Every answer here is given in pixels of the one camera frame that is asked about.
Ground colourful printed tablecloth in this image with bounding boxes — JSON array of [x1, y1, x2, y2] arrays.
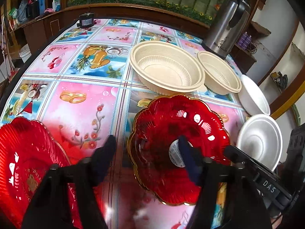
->
[[0, 18, 253, 229]]

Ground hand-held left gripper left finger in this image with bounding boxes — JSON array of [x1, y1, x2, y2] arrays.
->
[[21, 135, 117, 229]]

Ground white plastic bucket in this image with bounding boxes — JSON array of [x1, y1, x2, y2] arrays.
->
[[18, 45, 32, 62]]

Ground small black device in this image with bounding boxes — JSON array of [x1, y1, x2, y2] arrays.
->
[[76, 13, 95, 28]]

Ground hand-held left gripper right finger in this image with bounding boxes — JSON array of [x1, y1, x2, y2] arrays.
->
[[177, 135, 272, 229]]

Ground red scalloped plastic plate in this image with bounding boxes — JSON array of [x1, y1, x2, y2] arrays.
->
[[0, 117, 83, 228], [127, 95, 231, 206]]

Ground dark wooden shelf cabinet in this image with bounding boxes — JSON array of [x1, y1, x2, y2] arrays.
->
[[0, 0, 79, 62]]

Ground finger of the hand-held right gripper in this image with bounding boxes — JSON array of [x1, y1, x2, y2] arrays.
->
[[224, 145, 261, 175]]

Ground large beige ribbed bowl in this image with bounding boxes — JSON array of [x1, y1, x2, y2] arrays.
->
[[130, 40, 206, 96]]

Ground white foam bowl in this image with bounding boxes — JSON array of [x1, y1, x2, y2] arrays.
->
[[238, 74, 271, 116], [236, 114, 283, 172]]

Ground small beige ribbed bowl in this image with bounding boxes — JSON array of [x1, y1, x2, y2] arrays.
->
[[197, 51, 242, 93]]

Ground purple packets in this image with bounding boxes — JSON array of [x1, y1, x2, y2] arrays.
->
[[238, 32, 253, 49]]

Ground stainless steel thermos jug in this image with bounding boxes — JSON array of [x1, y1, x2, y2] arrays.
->
[[204, 0, 251, 60]]

